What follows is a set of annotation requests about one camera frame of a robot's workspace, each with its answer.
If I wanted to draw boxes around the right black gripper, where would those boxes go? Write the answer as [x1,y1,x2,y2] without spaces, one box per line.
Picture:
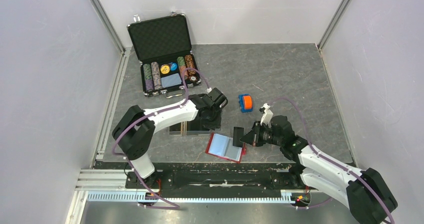
[239,121,283,147]

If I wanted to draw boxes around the clear box with black cards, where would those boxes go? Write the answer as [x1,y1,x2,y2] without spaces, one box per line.
[168,120,214,137]

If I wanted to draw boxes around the red leather card holder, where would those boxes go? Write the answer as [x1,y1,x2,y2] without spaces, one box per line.
[205,133,246,163]

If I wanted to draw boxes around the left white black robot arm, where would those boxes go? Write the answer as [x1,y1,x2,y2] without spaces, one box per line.
[112,88,228,188]

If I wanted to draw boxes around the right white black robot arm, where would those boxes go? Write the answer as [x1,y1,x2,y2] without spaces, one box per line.
[240,115,399,224]

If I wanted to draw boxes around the blue card deck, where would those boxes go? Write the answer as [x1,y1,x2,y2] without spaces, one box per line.
[161,73,182,88]

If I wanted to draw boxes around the blue orange tape dispenser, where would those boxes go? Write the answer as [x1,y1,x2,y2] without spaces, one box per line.
[238,94,253,113]

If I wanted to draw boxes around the blue poker chip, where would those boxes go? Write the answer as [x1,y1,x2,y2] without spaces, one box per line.
[169,62,179,71]

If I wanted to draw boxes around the yellow poker chip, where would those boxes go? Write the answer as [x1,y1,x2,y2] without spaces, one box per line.
[160,64,171,74]

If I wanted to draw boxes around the black poker chip case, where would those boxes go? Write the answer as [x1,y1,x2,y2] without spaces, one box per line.
[127,14,202,97]

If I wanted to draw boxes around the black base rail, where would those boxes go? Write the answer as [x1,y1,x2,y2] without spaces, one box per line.
[92,161,357,199]

